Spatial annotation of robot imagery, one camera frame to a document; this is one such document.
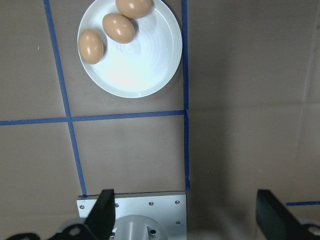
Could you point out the white round plate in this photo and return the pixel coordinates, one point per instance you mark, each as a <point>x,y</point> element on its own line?
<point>140,65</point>

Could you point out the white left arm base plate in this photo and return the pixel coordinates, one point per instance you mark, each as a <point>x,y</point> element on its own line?
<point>162,207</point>

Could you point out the brown egg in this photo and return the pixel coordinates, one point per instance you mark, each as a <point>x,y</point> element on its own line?
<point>133,7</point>
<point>118,28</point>
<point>90,46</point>

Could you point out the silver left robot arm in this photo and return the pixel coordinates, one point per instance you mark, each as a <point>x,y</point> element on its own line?
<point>135,227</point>

